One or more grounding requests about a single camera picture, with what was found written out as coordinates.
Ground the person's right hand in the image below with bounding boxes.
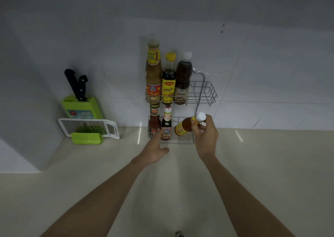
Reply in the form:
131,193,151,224
191,115,220,161

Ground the person's left hand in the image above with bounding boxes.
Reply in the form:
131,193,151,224
138,130,170,166

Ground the orange sauce bottle white cap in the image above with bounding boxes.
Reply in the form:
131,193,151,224
174,112,207,137

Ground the person's right forearm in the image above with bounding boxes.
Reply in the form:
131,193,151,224
201,156,296,237

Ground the person's left forearm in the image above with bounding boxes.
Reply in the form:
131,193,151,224
40,158,150,237

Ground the dark oyster sauce bottle red label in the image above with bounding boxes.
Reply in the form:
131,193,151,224
161,105,173,140

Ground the small red chili sauce bottle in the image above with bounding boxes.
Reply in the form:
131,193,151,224
148,104,161,138

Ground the brown fish sauce bottle white cap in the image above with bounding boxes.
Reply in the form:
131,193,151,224
174,51,193,105

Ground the dark soy sauce bottle yellow cap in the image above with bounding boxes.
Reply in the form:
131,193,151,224
161,52,177,105

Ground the tall tan sauce bottle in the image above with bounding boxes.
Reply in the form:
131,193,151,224
145,39,163,105

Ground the green slicer hand guard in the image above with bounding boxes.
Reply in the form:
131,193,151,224
71,132,104,145

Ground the white flat grater slicer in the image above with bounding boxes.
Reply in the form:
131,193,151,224
57,118,120,140

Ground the green knife block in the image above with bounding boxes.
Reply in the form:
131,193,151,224
62,95,103,123

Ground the two-tier metal wire rack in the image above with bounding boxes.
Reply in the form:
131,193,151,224
145,71,218,145

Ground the small black-handled knife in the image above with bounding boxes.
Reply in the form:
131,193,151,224
77,75,89,102

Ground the large black-handled knife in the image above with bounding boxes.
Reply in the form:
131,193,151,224
64,69,80,101

